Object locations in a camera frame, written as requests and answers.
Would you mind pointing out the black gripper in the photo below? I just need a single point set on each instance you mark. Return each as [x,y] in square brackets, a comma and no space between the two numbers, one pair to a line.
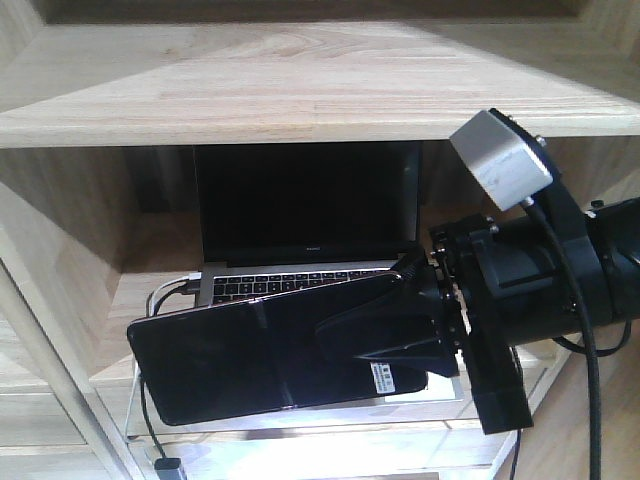
[515,291]

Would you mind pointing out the black smartphone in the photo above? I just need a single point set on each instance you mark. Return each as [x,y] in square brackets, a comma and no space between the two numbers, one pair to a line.
[261,355]

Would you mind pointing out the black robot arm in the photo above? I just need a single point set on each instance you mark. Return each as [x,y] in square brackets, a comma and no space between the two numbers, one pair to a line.
[605,261]

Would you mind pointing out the light wooden desk shelf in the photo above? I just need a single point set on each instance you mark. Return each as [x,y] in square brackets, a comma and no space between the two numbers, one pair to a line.
[88,85]

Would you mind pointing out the silver laptop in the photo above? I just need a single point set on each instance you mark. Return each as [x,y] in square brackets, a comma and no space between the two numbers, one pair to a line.
[285,216]

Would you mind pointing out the grey usb hub adapter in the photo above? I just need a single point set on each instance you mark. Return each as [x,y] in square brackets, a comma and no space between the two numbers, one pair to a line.
[169,468]

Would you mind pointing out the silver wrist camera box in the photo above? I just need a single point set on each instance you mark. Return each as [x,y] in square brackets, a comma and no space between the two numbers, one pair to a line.
[506,161]

